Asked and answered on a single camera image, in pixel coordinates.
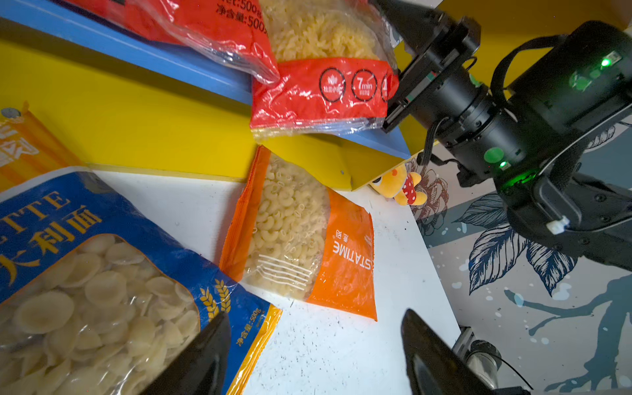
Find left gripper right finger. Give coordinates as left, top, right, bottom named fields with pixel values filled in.
left=401, top=309, right=493, bottom=395

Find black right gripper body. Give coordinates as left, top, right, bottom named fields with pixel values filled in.
left=383, top=16, right=481, bottom=133

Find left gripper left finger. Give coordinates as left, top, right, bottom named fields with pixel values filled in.
left=143, top=312, right=231, bottom=395

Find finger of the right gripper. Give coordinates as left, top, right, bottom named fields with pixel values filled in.
left=370, top=0, right=447, bottom=54

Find red macaroni bag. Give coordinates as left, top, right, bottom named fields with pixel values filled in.
left=250, top=1, right=398, bottom=140
left=71, top=0, right=280, bottom=85

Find blue orange pasta bag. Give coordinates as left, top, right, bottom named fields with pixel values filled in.
left=1, top=108, right=281, bottom=394

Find orange Pastatime pasta bag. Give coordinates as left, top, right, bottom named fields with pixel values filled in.
left=220, top=146, right=378, bottom=320

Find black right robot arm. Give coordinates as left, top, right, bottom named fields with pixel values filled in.
left=375, top=1, right=631, bottom=270

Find yellow shelf pink blue boards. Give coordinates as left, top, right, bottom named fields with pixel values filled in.
left=1, top=1, right=631, bottom=191

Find glass jar black lid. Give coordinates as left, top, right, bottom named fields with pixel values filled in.
left=452, top=327, right=503, bottom=390

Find yellow plush toy red dress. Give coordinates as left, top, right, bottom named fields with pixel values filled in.
left=369, top=165, right=428, bottom=206

